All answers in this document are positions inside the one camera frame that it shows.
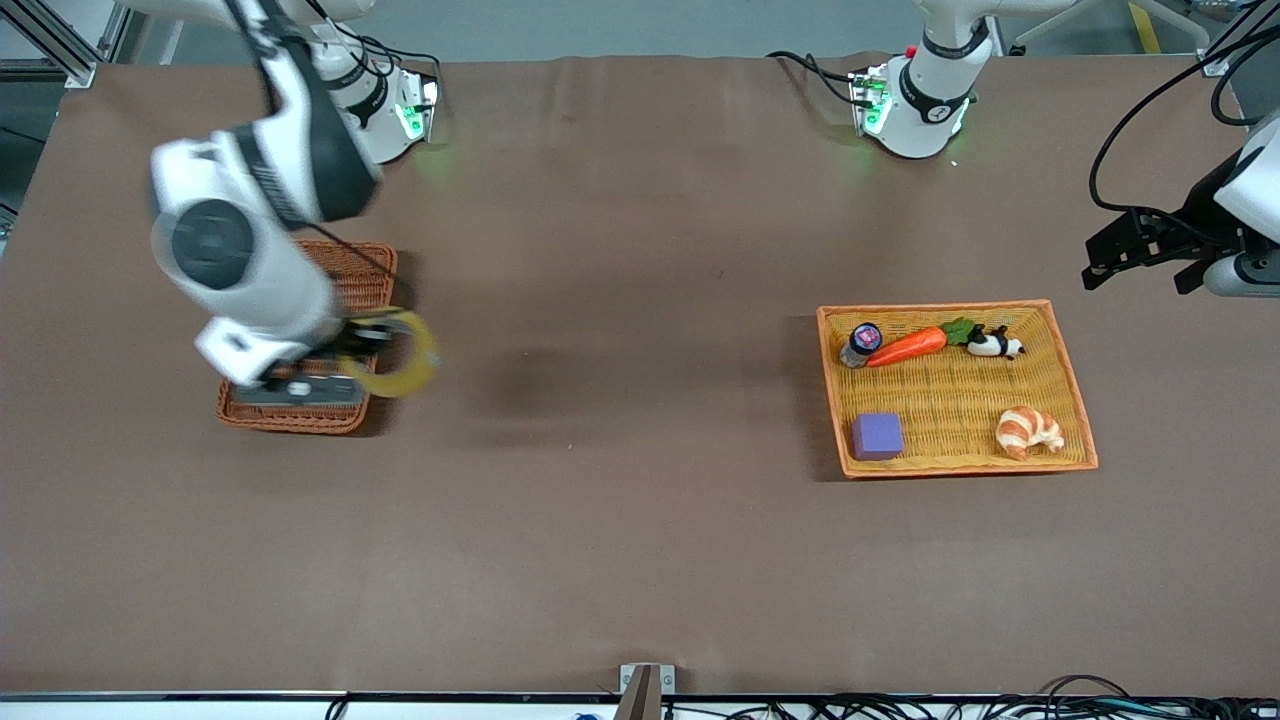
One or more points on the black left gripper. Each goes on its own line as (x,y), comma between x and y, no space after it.
(1192,231)

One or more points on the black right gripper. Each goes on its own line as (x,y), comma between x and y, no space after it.
(352,345)

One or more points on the clear yellowish tape roll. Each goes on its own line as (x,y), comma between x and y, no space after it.
(425,365)

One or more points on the brown wicker basket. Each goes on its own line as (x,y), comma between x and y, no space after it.
(290,420)

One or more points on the orange wicker basket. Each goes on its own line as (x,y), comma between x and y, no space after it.
(960,452)

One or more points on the black white panda toy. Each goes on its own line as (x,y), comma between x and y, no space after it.
(990,345)

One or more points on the toy croissant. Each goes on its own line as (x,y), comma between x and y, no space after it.
(1025,430)

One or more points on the orange toy carrot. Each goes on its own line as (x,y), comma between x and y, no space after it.
(910,347)

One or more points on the brown table cover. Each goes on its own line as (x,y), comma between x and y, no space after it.
(620,450)

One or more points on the small jar purple lid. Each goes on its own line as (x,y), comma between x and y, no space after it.
(862,340)

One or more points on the purple foam cube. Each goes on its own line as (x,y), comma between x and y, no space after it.
(878,437)

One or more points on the aluminium frame profile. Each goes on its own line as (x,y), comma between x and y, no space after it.
(1215,62)
(65,55)

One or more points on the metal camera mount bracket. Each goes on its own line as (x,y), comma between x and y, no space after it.
(645,695)

